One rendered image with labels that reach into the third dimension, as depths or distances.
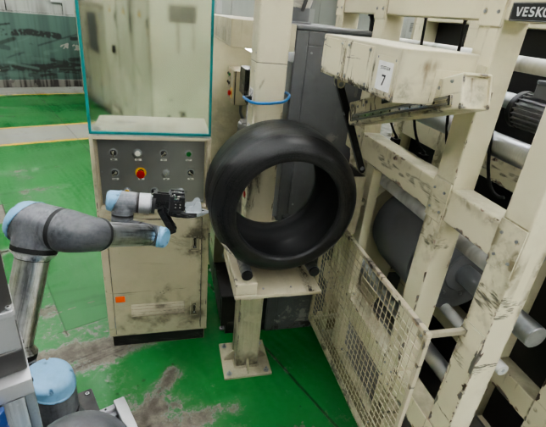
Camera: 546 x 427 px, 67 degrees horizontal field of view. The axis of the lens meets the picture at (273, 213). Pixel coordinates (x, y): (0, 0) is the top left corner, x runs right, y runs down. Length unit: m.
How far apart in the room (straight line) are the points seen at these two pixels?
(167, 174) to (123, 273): 0.59
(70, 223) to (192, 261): 1.23
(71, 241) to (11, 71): 9.14
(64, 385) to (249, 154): 0.86
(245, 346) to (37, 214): 1.49
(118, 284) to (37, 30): 8.27
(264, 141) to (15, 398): 1.00
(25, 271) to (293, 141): 0.89
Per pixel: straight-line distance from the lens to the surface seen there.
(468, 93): 1.24
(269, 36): 1.72
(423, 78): 1.27
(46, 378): 1.27
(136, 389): 2.45
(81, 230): 1.17
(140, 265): 2.32
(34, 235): 1.22
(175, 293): 2.43
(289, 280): 1.80
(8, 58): 10.19
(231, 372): 2.47
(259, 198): 1.89
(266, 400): 2.38
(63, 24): 10.28
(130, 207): 1.53
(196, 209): 1.56
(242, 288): 1.66
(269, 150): 1.42
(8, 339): 0.81
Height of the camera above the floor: 1.83
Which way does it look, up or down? 26 degrees down
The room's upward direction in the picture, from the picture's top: 6 degrees clockwise
